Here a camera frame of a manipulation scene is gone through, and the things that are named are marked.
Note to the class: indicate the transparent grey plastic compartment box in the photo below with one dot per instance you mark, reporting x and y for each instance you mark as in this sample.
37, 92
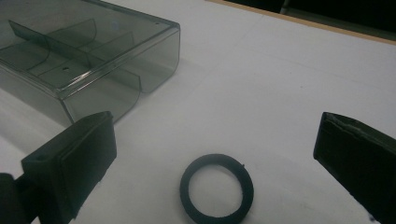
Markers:
93, 37

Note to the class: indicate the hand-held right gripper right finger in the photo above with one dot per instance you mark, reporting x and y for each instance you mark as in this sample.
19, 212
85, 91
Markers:
358, 155

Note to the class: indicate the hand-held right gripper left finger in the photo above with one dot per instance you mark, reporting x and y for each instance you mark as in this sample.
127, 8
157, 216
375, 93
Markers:
77, 155

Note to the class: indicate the metal stand leg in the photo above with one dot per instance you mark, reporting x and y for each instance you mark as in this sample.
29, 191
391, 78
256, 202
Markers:
285, 6

